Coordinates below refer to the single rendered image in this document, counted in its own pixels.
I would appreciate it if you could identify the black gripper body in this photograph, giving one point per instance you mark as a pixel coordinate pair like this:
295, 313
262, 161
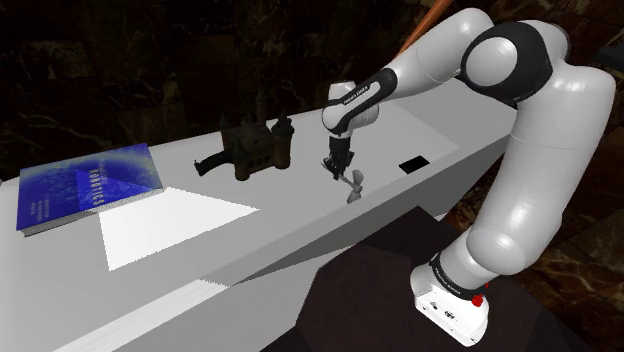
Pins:
340, 151

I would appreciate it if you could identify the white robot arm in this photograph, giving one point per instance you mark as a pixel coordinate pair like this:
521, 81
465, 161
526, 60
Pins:
546, 161

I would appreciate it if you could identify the black flat rectangular device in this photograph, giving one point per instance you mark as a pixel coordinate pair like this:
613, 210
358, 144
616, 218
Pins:
414, 164

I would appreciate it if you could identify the dark brown castle model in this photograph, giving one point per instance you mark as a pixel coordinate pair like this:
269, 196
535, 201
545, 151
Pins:
253, 146

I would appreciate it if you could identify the dark robot stand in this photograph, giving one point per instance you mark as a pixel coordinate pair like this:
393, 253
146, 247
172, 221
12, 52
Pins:
370, 292

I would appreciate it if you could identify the orange wooden pole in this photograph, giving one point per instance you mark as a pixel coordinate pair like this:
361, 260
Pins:
425, 24

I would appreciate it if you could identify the blue hardcover book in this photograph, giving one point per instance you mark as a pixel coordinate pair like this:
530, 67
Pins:
83, 183

